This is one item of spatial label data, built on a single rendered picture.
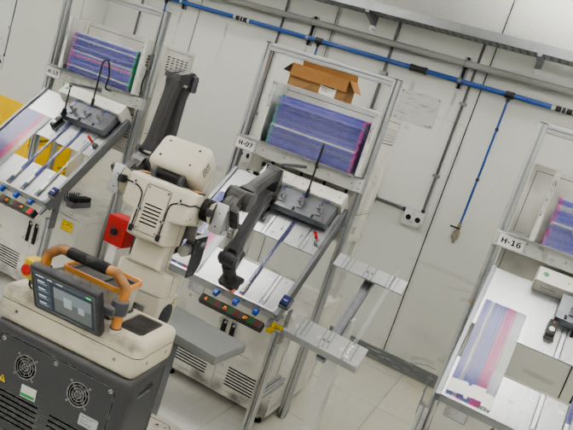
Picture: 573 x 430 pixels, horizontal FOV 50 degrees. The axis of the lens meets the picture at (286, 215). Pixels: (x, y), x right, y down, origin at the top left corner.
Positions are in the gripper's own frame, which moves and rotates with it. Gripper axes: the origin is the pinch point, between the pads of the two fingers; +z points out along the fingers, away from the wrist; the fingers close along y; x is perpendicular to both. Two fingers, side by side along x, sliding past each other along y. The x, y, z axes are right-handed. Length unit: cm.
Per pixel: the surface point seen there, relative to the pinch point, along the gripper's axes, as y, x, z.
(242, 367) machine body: 0, 4, 64
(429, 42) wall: 8, -256, 20
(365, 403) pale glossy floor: -51, -43, 142
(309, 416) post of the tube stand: -49, 19, 41
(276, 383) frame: -23, 8, 53
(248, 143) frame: 44, -81, -7
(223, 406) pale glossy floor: 4, 21, 84
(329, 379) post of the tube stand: -52, 5, 25
